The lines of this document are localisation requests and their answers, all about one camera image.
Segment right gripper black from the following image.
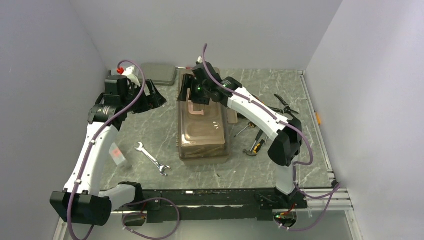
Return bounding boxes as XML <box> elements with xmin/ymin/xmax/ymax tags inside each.
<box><xmin>177</xmin><ymin>74</ymin><xmax>210</xmax><ymax>106</ymax></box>

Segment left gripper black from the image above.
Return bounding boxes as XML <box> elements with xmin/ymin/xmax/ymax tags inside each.
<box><xmin>121</xmin><ymin>79</ymin><xmax>166</xmax><ymax>115</ymax></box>

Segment translucent brown tool box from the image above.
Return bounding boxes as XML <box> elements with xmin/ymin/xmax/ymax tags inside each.
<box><xmin>176</xmin><ymin>86</ymin><xmax>231</xmax><ymax>167</ymax></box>

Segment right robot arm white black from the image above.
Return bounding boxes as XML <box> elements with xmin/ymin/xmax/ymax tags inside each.
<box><xmin>177</xmin><ymin>62</ymin><xmax>303</xmax><ymax>208</ymax></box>

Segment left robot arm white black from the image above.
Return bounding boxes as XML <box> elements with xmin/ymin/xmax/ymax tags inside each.
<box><xmin>49</xmin><ymin>75</ymin><xmax>167</xmax><ymax>226</ymax></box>

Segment small clear box red label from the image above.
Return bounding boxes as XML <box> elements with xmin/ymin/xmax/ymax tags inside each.
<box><xmin>109</xmin><ymin>143</ymin><xmax>128</xmax><ymax>168</ymax></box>

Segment large silver open-end wrench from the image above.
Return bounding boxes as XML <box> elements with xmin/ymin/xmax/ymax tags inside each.
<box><xmin>134</xmin><ymin>142</ymin><xmax>172</xmax><ymax>177</ymax></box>

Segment black needle-nose pliers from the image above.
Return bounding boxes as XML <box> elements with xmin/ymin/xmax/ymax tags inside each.
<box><xmin>274</xmin><ymin>94</ymin><xmax>299</xmax><ymax>116</ymax></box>

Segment orange object at table edge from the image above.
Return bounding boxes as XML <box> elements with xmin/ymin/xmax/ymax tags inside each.
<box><xmin>314</xmin><ymin>111</ymin><xmax>322</xmax><ymax>126</ymax></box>

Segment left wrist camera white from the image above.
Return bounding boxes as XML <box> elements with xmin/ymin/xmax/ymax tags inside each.
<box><xmin>116</xmin><ymin>65</ymin><xmax>141</xmax><ymax>87</ymax></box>

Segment black yellow handled screwdriver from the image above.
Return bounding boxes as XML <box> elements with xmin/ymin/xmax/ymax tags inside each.
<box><xmin>234</xmin><ymin>121</ymin><xmax>256</xmax><ymax>138</ymax></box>

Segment orange handled pliers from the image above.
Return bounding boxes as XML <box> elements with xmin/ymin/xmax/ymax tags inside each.
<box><xmin>253</xmin><ymin>95</ymin><xmax>284</xmax><ymax>114</ymax></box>

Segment claw hammer yellow black handle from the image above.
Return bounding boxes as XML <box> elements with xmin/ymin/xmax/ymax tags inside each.
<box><xmin>242</xmin><ymin>130</ymin><xmax>265</xmax><ymax>157</ymax></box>

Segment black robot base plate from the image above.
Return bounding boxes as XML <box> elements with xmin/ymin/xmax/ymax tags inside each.
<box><xmin>110</xmin><ymin>187</ymin><xmax>308</xmax><ymax>224</ymax></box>

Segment aluminium rail frame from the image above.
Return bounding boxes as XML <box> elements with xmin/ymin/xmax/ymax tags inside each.
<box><xmin>52</xmin><ymin>188</ymin><xmax>355</xmax><ymax>240</ymax></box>

